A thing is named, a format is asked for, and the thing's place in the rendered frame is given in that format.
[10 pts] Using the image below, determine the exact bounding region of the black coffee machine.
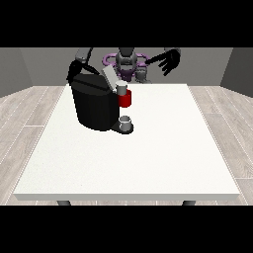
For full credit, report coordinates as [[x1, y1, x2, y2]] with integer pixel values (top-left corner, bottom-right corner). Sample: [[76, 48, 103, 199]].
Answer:
[[69, 72, 134, 134]]

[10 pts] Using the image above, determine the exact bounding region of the small grey cup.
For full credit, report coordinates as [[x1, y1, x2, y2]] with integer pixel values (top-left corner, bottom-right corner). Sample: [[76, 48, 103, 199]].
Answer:
[[118, 115, 133, 130]]

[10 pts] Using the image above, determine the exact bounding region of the small grey coffee pod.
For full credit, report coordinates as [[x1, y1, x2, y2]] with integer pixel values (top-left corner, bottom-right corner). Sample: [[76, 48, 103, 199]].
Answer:
[[115, 81, 128, 96]]

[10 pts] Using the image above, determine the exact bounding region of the pale grey machine lid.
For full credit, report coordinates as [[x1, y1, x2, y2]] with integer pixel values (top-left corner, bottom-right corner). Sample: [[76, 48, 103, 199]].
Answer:
[[101, 64, 121, 94]]

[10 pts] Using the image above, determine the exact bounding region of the red pod holder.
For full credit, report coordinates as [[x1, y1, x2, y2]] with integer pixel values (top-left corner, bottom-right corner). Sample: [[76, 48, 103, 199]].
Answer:
[[118, 89, 132, 109]]

